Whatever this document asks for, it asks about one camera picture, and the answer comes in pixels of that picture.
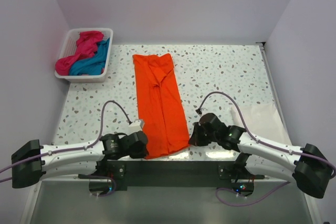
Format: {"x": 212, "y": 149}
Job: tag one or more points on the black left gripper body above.
{"x": 138, "y": 153}

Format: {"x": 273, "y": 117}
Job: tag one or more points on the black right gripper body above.
{"x": 210, "y": 137}

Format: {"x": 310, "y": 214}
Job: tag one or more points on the orange t shirt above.
{"x": 160, "y": 105}

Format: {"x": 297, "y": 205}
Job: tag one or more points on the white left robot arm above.
{"x": 34, "y": 162}

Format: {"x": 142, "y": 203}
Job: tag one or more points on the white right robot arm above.
{"x": 305, "y": 166}

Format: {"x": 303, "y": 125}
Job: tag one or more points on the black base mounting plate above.
{"x": 172, "y": 173}

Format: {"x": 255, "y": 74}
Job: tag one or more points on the white folded cloth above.
{"x": 264, "y": 120}

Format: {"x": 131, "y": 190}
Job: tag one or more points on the blue t shirt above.
{"x": 92, "y": 66}

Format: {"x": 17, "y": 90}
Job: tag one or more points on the white plastic laundry basket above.
{"x": 69, "y": 48}

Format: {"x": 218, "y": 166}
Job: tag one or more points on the pink t shirt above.
{"x": 86, "y": 48}

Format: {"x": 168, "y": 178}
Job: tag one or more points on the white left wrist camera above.
{"x": 135, "y": 126}

